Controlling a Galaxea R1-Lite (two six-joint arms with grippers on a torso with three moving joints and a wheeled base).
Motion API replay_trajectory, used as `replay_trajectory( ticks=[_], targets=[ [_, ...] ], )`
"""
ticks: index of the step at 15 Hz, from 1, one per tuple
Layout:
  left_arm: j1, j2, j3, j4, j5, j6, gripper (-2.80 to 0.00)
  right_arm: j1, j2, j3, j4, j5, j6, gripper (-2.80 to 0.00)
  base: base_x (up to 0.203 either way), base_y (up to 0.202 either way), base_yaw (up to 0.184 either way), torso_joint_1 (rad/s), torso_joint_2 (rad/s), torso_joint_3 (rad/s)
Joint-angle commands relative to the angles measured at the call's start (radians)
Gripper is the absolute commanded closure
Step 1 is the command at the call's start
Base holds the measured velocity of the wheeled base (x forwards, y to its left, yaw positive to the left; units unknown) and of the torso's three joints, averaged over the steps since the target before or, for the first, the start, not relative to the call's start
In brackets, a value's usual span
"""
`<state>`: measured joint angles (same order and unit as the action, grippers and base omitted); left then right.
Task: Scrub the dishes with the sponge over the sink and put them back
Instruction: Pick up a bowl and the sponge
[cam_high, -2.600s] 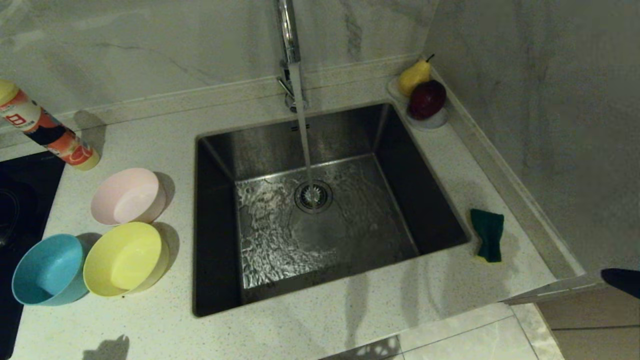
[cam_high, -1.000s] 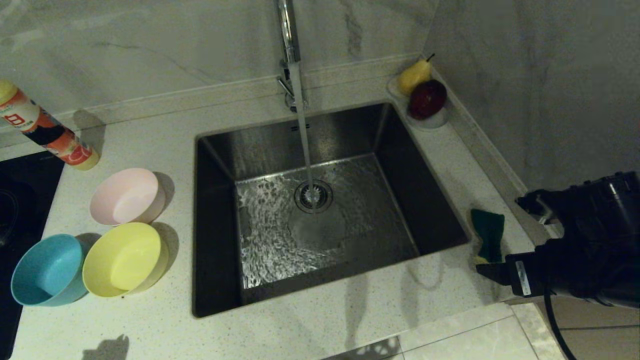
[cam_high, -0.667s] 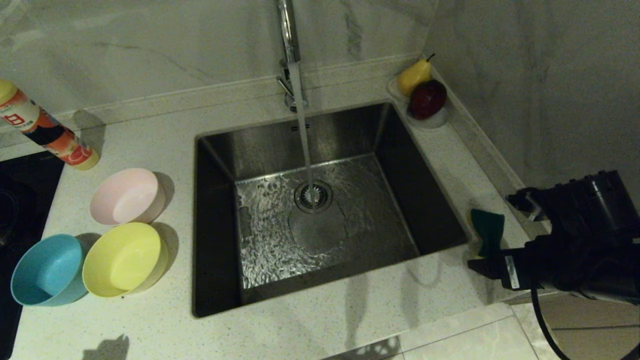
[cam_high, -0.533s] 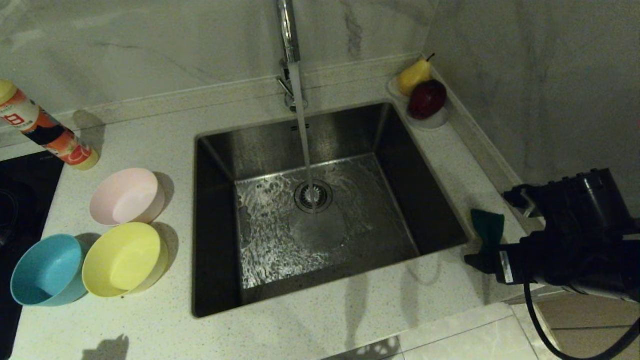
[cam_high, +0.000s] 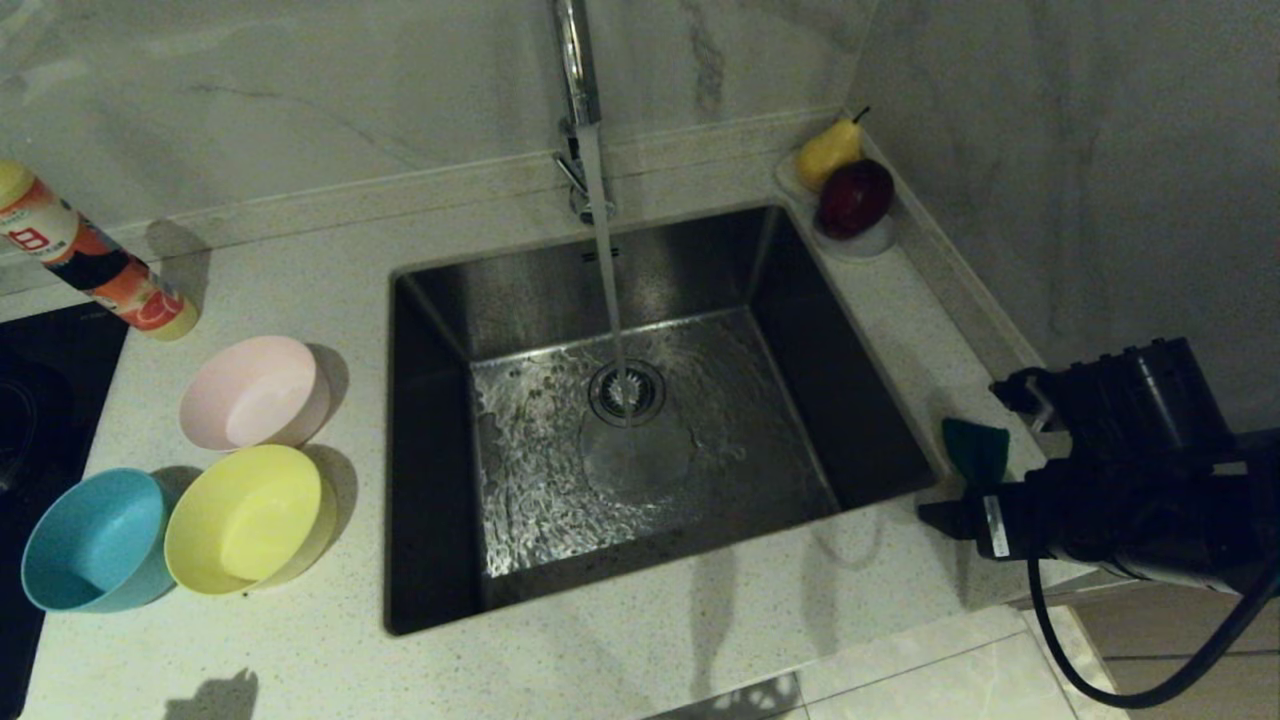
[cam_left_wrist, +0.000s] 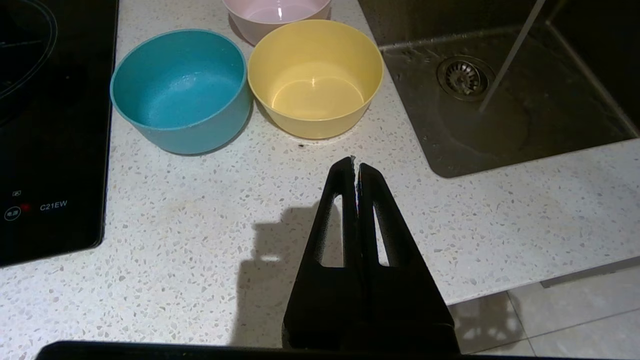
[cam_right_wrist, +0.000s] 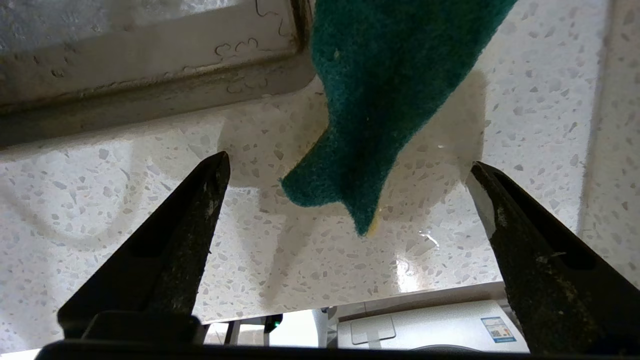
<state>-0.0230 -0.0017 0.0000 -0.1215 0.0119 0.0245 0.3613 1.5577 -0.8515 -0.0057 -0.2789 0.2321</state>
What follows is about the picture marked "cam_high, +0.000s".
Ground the small white fruit dish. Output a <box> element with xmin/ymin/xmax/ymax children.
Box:
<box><xmin>771</xmin><ymin>150</ymin><xmax>899</xmax><ymax>261</ymax></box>

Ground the beige wooden cabinet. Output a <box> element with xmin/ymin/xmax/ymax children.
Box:
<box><xmin>1070</xmin><ymin>575</ymin><xmax>1280</xmax><ymax>720</ymax></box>

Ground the round metal drain strainer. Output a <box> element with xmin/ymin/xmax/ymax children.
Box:
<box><xmin>588</xmin><ymin>359</ymin><xmax>667</xmax><ymax>429</ymax></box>

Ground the dark red apple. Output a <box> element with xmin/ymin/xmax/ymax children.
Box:
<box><xmin>814</xmin><ymin>158</ymin><xmax>895</xmax><ymax>240</ymax></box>

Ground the yellow plastic bowl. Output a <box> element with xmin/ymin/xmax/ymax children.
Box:
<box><xmin>163</xmin><ymin>445</ymin><xmax>337</xmax><ymax>598</ymax></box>

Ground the orange white dish soap bottle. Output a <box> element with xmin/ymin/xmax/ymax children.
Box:
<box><xmin>0</xmin><ymin>160</ymin><xmax>201</xmax><ymax>343</ymax></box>

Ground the green and yellow sponge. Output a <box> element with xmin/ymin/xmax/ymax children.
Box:
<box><xmin>942</xmin><ymin>418</ymin><xmax>1011</xmax><ymax>488</ymax></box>

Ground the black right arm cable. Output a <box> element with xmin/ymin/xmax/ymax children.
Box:
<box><xmin>1028</xmin><ymin>555</ymin><xmax>1280</xmax><ymax>709</ymax></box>

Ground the pink plastic bowl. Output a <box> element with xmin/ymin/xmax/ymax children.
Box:
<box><xmin>180</xmin><ymin>335</ymin><xmax>334</xmax><ymax>453</ymax></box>

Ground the blue plastic bowl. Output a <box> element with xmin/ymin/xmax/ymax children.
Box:
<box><xmin>20</xmin><ymin>468</ymin><xmax>176</xmax><ymax>614</ymax></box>

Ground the black induction cooktop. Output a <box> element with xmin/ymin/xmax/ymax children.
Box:
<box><xmin>0</xmin><ymin>304</ymin><xmax>129</xmax><ymax>720</ymax></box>

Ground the chrome faucet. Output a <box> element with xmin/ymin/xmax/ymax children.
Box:
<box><xmin>553</xmin><ymin>0</ymin><xmax>618</xmax><ymax>226</ymax></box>

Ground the yellow pear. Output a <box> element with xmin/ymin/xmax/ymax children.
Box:
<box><xmin>795</xmin><ymin>106</ymin><xmax>869</xmax><ymax>193</ymax></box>

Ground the stainless steel sink basin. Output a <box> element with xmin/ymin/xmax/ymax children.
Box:
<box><xmin>383</xmin><ymin>205</ymin><xmax>943</xmax><ymax>637</ymax></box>

